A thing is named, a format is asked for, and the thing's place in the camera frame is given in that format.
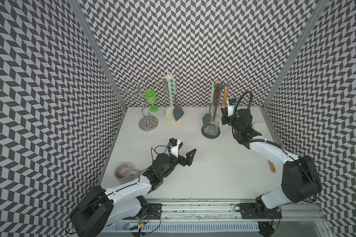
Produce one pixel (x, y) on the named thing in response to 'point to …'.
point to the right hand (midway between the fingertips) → (223, 109)
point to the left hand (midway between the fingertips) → (188, 147)
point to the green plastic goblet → (151, 96)
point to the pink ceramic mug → (124, 174)
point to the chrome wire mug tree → (149, 123)
